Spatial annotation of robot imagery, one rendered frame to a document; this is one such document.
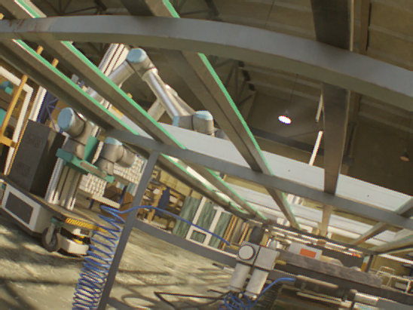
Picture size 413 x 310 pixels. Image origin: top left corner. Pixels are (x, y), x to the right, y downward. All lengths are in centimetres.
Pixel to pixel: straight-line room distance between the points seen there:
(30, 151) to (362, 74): 266
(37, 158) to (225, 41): 246
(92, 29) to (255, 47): 23
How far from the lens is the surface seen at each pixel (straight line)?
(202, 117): 206
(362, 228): 232
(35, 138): 286
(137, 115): 109
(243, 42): 39
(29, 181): 278
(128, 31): 47
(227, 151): 139
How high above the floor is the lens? 61
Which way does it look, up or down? 10 degrees up
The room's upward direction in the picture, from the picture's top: 21 degrees clockwise
